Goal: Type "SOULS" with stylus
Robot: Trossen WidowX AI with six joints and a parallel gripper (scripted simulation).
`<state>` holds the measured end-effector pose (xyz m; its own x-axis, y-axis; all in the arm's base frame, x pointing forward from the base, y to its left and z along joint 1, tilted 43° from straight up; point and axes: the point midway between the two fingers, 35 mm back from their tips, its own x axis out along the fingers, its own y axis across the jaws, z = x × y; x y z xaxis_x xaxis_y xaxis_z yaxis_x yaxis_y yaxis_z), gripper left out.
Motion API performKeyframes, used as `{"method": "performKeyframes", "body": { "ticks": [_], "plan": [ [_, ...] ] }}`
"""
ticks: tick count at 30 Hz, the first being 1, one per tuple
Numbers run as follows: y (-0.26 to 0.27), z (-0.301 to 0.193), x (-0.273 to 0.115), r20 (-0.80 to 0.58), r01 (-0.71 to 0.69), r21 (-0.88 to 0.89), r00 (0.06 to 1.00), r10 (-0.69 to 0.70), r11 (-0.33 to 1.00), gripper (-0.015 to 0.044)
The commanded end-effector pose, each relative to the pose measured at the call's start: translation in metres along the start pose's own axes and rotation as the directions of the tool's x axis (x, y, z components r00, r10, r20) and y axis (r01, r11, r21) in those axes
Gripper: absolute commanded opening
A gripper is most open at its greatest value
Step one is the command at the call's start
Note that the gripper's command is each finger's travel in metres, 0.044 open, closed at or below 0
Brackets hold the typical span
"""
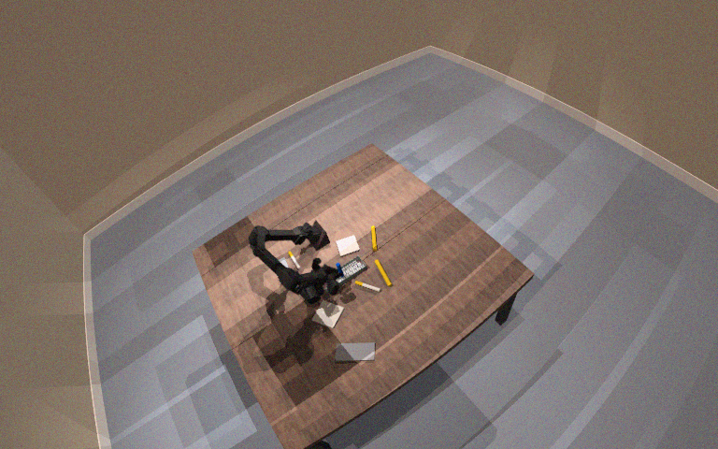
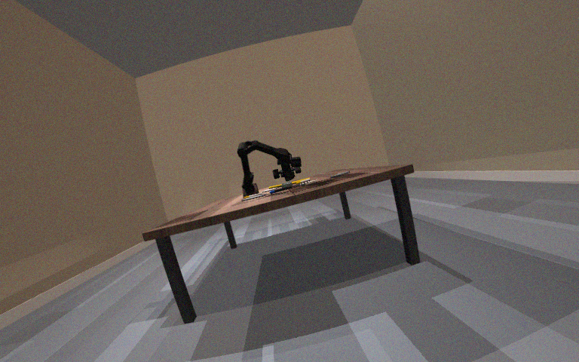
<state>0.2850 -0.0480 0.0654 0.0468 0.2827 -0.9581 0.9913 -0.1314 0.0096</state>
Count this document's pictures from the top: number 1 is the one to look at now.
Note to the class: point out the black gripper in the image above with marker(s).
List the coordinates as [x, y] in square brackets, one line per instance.
[319, 275]

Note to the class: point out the grey keyboard with white letter keys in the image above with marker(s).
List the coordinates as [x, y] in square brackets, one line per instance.
[351, 269]

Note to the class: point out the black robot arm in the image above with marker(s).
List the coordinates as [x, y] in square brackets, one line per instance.
[288, 277]

